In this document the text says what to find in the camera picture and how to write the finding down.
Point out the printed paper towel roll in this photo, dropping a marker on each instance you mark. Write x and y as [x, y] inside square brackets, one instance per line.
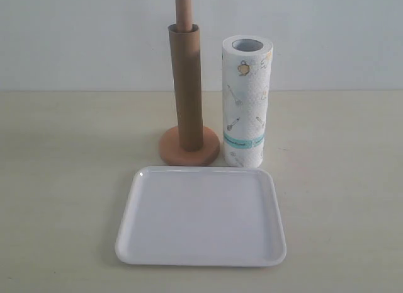
[246, 71]

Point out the wooden paper towel holder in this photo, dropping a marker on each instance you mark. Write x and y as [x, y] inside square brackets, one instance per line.
[169, 148]

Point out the white rectangular tray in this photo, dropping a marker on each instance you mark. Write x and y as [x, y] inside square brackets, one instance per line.
[201, 217]

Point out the brown cardboard tube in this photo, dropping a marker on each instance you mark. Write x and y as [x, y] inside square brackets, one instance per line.
[186, 66]

